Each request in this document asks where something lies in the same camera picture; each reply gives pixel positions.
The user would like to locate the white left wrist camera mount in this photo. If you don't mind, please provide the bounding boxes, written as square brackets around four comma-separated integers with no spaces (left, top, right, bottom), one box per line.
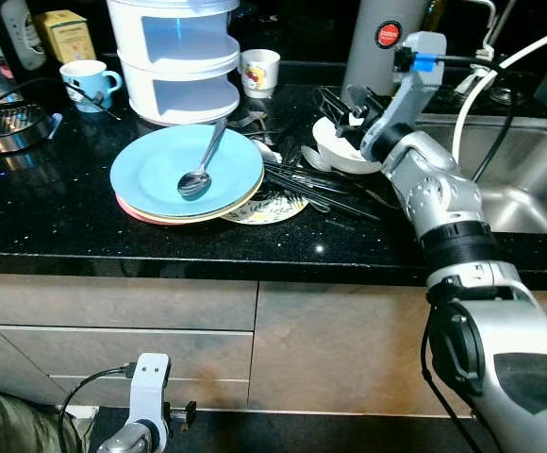
[127,354,172,445]

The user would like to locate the light blue mug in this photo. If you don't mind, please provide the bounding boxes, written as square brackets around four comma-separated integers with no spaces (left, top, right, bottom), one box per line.
[59,59,124,114]

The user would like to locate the person's leg camouflage trousers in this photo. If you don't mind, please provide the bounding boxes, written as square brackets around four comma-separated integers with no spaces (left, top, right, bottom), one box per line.
[0,377,81,453]

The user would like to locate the white tiered storage container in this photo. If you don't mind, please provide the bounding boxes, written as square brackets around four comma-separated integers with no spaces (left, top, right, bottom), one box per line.
[107,0,241,126]

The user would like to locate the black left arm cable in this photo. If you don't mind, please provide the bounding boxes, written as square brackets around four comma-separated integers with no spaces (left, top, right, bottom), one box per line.
[58,366,133,445]

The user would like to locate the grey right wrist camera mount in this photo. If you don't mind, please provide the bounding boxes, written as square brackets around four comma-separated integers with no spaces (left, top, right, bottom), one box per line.
[377,31,448,143]

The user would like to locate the grey labelled bottle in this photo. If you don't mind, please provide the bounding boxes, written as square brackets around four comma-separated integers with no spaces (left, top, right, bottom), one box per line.
[0,0,46,72]

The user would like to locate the brown cabinet door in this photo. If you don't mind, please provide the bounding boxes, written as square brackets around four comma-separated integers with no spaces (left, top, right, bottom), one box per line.
[250,281,547,416]

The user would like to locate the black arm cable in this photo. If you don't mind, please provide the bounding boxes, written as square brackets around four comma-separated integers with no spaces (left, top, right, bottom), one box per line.
[58,366,133,445]
[434,54,518,182]

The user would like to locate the yellow cardboard box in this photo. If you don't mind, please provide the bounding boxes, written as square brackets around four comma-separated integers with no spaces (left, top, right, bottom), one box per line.
[33,9,97,65]

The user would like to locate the white printed mug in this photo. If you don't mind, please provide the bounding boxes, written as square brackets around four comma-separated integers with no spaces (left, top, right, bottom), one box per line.
[240,49,281,99]

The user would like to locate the deep brown drawer front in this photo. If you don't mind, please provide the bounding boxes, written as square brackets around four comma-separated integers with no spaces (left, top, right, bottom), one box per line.
[0,326,256,409]

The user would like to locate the round steel pan black grate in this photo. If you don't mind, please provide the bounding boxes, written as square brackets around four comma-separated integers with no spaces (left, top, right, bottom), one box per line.
[0,102,62,154]

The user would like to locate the stainless steel sink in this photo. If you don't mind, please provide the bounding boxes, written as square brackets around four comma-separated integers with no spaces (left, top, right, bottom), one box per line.
[415,113,547,237]

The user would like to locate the floral patterned plate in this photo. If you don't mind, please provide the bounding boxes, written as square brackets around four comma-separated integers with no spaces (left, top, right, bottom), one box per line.
[222,184,309,226]

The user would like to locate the light blue dinner plate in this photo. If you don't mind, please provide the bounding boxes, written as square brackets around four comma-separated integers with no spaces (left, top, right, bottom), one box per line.
[110,124,265,220]

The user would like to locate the grey cylindrical water filter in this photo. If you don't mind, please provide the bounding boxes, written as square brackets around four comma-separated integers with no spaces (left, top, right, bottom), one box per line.
[341,0,430,95]

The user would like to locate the small steel spoon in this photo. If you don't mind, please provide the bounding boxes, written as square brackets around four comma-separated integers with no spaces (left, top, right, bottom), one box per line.
[253,140,284,163]
[300,146,331,173]

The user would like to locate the shallow brown drawer front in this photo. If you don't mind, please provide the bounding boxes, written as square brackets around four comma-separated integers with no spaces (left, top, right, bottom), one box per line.
[0,274,258,331]

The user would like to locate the white faucet hose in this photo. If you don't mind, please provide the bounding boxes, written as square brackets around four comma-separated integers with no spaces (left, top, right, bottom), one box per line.
[451,24,547,166]

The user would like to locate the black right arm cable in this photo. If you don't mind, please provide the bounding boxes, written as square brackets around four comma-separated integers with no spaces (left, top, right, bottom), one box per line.
[434,54,518,182]

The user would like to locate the pink dinner plate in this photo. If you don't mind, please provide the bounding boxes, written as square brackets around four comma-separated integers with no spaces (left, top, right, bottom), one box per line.
[115,193,175,226]

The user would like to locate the cream dinner plate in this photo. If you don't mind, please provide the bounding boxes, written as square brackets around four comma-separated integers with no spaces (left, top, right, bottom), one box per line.
[118,175,266,226]

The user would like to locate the white ceramic bowl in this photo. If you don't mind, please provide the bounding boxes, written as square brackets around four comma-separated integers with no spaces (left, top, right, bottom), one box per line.
[311,115,385,176]

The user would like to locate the steel kitchen faucet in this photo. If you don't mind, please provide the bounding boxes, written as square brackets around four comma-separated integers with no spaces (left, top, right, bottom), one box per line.
[434,0,520,95]

